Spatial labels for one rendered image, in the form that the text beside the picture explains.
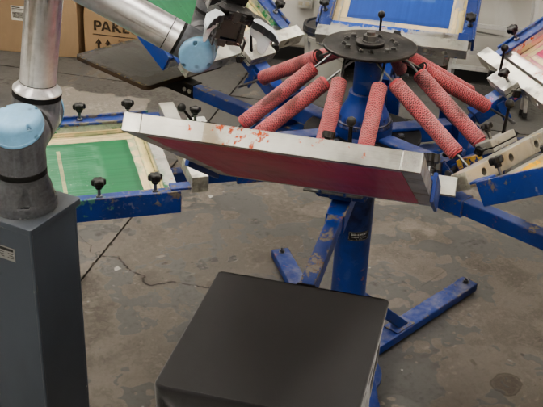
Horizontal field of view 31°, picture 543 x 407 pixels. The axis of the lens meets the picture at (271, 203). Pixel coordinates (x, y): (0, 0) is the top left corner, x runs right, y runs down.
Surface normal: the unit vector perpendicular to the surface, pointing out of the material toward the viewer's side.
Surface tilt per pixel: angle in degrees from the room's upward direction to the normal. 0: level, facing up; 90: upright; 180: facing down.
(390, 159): 58
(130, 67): 0
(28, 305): 90
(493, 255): 0
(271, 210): 0
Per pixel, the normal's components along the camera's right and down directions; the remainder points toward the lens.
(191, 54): -0.05, 0.48
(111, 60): 0.04, -0.88
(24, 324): -0.46, 0.41
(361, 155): -0.19, -0.08
